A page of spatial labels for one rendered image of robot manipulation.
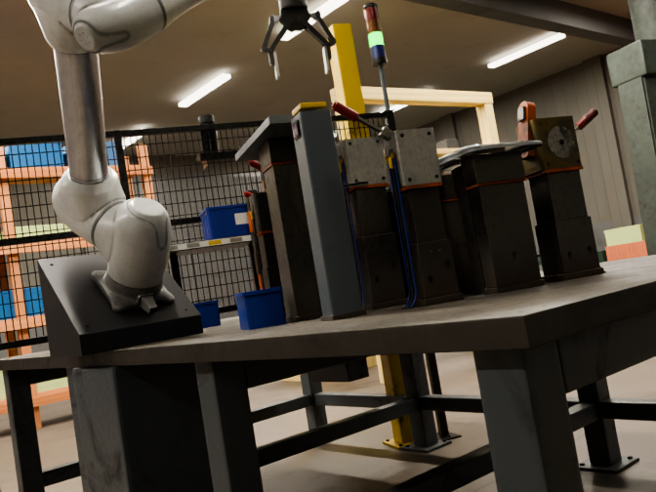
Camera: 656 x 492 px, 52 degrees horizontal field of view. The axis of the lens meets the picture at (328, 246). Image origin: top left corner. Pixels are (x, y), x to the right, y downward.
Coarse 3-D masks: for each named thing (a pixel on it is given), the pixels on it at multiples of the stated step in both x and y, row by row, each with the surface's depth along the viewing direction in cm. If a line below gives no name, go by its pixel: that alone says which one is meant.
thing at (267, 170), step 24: (264, 144) 168; (288, 144) 166; (264, 168) 171; (288, 168) 166; (288, 192) 165; (288, 216) 165; (288, 240) 164; (288, 264) 163; (312, 264) 165; (288, 288) 166; (312, 288) 165; (288, 312) 169; (312, 312) 164
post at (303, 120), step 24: (312, 120) 143; (312, 144) 142; (312, 168) 141; (336, 168) 143; (312, 192) 141; (336, 192) 142; (312, 216) 143; (336, 216) 142; (312, 240) 145; (336, 240) 141; (336, 264) 141; (336, 288) 140; (336, 312) 139; (360, 312) 141
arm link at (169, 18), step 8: (160, 0) 149; (168, 0) 151; (176, 0) 152; (184, 0) 155; (192, 0) 157; (200, 0) 159; (168, 8) 151; (176, 8) 153; (184, 8) 156; (168, 16) 151; (176, 16) 154; (168, 24) 154
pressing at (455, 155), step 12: (480, 144) 135; (492, 144) 135; (504, 144) 136; (516, 144) 137; (528, 144) 144; (540, 144) 142; (444, 156) 143; (456, 156) 139; (468, 156) 147; (444, 168) 159
